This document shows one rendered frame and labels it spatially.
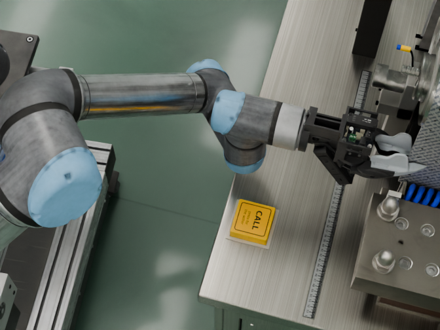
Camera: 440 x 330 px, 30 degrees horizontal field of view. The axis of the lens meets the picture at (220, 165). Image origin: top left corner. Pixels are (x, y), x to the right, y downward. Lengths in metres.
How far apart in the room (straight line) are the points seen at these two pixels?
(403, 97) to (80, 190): 0.54
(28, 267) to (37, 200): 1.12
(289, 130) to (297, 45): 0.42
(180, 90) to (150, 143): 1.22
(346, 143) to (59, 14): 1.81
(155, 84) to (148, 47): 1.44
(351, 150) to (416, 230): 0.19
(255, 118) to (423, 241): 0.35
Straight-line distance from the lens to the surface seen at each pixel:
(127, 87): 1.38
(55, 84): 1.29
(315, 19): 1.79
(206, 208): 2.54
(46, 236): 2.32
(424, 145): 1.35
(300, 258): 1.52
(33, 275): 2.29
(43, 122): 1.22
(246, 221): 1.51
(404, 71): 1.28
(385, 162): 1.38
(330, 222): 1.55
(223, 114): 1.36
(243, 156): 1.44
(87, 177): 1.19
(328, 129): 1.34
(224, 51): 2.83
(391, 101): 1.41
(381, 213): 1.41
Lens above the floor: 2.31
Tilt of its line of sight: 62 degrees down
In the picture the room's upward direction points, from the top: straight up
